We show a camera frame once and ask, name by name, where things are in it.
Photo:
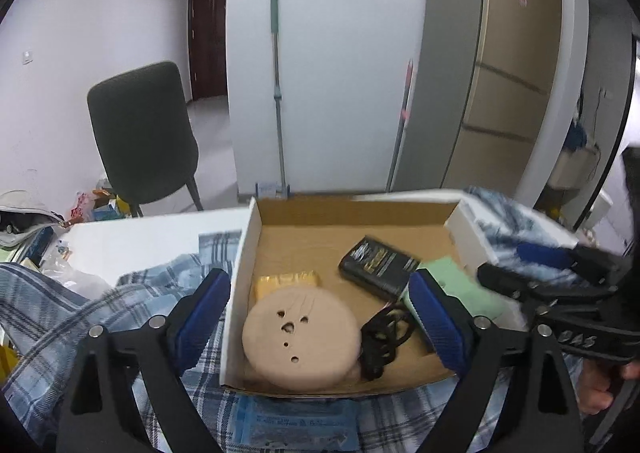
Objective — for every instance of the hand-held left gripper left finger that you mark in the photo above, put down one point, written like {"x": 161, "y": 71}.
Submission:
{"x": 202, "y": 318}

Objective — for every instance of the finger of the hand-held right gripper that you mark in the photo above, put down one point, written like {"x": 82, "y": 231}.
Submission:
{"x": 545, "y": 255}
{"x": 515, "y": 283}

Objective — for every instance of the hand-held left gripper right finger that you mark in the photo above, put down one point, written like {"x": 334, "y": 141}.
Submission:
{"x": 440, "y": 328}

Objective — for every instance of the black scissors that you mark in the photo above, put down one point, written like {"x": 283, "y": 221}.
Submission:
{"x": 385, "y": 338}

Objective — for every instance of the black packet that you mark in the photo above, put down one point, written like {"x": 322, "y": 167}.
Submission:
{"x": 377, "y": 263}

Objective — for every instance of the gold cigarette pack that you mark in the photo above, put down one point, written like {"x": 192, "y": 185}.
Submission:
{"x": 285, "y": 280}

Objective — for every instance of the peach round holder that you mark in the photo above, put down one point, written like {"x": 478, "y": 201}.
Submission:
{"x": 300, "y": 335}

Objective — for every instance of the cardboard box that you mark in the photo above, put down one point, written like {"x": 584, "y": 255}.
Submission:
{"x": 310, "y": 248}

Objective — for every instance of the person's right hand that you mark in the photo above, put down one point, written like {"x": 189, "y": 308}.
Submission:
{"x": 597, "y": 385}

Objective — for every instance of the blue cloth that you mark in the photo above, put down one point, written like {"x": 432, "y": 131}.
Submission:
{"x": 577, "y": 135}

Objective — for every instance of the blue plaid shirt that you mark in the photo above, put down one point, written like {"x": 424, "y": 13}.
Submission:
{"x": 65, "y": 313}

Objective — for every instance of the blue wet wipes packet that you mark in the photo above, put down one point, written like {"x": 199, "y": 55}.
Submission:
{"x": 295, "y": 423}

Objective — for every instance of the dark grey chair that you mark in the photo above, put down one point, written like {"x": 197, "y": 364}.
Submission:
{"x": 142, "y": 133}

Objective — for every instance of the gold refrigerator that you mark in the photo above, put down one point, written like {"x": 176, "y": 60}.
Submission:
{"x": 500, "y": 63}

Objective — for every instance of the white bag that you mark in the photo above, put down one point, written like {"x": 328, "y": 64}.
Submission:
{"x": 25, "y": 213}

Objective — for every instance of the dark brown door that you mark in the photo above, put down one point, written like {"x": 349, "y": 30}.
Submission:
{"x": 207, "y": 33}

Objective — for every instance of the white light switch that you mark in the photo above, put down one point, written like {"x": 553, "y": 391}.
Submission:
{"x": 27, "y": 56}

